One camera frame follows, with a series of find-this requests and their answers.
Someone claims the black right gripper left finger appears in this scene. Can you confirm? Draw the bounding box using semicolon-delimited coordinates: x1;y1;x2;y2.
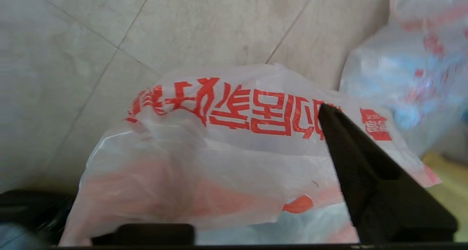
93;224;195;245

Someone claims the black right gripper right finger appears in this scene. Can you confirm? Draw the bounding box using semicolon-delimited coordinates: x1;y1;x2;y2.
318;104;457;243

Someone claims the white red-printed bin liner bag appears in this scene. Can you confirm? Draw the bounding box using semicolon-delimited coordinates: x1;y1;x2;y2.
58;64;441;245

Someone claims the white red plastic bag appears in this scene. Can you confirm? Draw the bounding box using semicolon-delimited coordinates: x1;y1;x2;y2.
340;0;468;155

